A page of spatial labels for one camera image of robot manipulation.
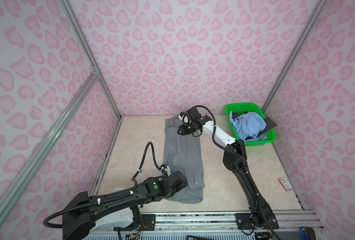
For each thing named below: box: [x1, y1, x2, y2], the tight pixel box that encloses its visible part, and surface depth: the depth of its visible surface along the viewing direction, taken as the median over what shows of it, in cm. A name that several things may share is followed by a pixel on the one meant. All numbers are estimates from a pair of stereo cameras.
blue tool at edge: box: [299, 226, 317, 240], surface depth 69 cm
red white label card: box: [278, 177, 293, 191], surface depth 86 cm
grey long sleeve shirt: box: [163, 115, 205, 204], surface depth 95 cm
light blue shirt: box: [229, 110, 267, 142], surface depth 97 cm
